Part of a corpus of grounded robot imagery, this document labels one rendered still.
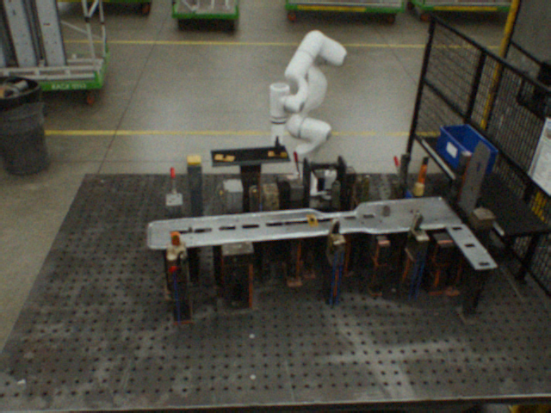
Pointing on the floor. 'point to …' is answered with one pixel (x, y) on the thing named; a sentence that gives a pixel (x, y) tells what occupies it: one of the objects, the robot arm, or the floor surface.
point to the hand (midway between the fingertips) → (277, 149)
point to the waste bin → (22, 126)
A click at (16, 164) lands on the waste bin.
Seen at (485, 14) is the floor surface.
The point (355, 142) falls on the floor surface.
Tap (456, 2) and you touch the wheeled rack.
